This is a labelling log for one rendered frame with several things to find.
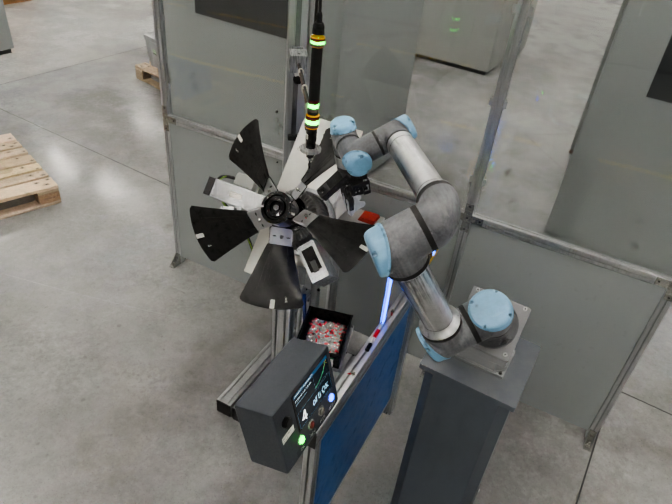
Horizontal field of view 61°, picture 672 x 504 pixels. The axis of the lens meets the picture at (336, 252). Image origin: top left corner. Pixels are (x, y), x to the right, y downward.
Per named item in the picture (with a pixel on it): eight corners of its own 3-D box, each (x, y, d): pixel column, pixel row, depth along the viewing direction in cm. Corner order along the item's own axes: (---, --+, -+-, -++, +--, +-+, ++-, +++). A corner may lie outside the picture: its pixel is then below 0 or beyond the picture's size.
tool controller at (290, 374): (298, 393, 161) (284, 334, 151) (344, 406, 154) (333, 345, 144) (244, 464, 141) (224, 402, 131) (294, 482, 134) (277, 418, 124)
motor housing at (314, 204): (268, 240, 231) (254, 234, 218) (289, 187, 231) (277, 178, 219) (318, 259, 223) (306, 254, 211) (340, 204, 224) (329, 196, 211)
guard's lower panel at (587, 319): (179, 252, 367) (167, 119, 314) (596, 429, 281) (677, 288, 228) (176, 254, 365) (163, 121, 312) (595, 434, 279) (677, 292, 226)
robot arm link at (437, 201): (473, 201, 122) (400, 101, 158) (427, 225, 123) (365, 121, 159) (486, 236, 129) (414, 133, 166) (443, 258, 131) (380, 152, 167)
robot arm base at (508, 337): (523, 306, 173) (524, 299, 164) (512, 354, 170) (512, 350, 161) (474, 294, 179) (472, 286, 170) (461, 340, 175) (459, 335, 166)
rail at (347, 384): (411, 287, 242) (414, 272, 237) (420, 290, 241) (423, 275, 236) (303, 444, 175) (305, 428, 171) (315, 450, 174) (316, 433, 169)
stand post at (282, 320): (274, 393, 289) (279, 246, 235) (289, 400, 286) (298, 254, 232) (269, 399, 285) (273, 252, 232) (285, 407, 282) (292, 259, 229)
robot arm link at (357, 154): (378, 144, 154) (366, 123, 161) (342, 164, 155) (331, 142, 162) (388, 164, 159) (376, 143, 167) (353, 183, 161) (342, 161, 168)
